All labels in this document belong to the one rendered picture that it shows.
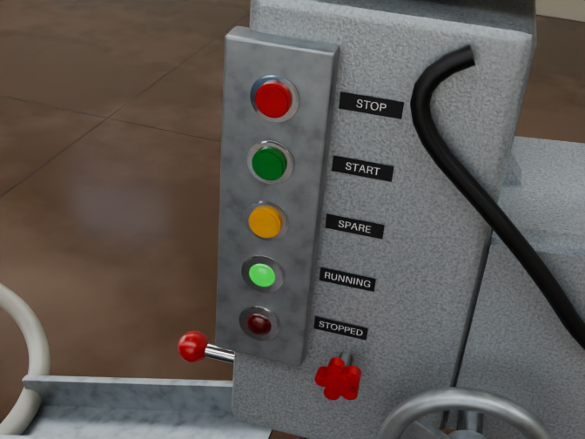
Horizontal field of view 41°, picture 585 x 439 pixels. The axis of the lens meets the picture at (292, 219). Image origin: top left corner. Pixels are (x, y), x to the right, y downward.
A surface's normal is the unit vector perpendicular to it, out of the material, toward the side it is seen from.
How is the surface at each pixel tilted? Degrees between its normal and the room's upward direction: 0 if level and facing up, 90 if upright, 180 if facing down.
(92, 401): 90
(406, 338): 90
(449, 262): 90
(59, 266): 0
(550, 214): 4
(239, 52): 90
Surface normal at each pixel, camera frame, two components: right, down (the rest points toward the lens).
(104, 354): 0.07, -0.85
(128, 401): -0.26, 0.48
